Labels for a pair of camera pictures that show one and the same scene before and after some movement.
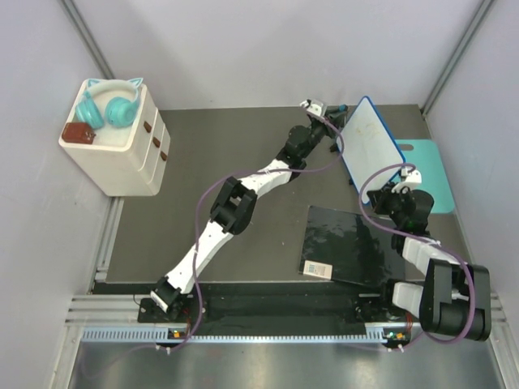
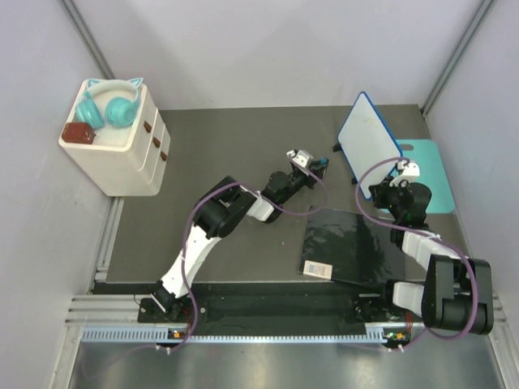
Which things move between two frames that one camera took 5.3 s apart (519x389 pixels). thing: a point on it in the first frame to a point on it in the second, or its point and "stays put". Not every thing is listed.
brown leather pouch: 78,132 stays put
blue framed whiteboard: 368,147 stays put
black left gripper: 335,117 to 315,168
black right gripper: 379,198 stays put
